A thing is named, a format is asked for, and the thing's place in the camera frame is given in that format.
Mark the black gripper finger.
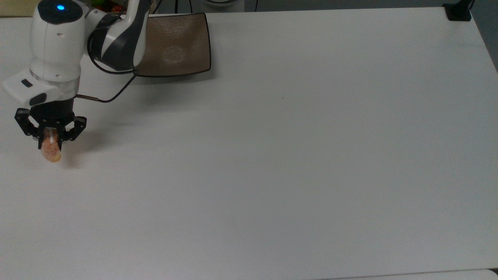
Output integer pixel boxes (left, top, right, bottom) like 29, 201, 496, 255
14, 108, 45, 151
58, 115, 88, 151

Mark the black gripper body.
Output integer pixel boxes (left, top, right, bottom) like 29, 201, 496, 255
30, 97, 76, 130

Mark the orange sugared bread roll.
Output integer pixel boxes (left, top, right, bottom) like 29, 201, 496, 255
40, 129, 63, 163

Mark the brown square ceramic plate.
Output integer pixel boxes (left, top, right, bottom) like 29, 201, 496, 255
134, 12, 212, 78

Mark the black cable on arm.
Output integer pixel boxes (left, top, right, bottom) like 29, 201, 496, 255
75, 23, 137, 104

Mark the black clamp mount base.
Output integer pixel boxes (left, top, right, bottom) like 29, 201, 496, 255
442, 0, 476, 22

